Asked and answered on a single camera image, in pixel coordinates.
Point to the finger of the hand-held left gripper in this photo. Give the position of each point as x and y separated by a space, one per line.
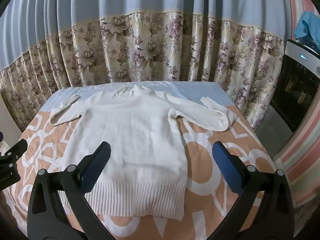
17 148

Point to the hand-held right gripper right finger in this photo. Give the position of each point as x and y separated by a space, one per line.
226 167

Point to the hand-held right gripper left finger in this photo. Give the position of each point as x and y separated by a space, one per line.
96 166

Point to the white knit sweater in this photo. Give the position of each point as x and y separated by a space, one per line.
140 130

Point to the orange and white printed blanket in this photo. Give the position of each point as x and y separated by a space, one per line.
45 140

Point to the floral curtain with blue band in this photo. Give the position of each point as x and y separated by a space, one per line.
150 42

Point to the blue cloth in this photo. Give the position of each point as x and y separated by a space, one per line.
306 26

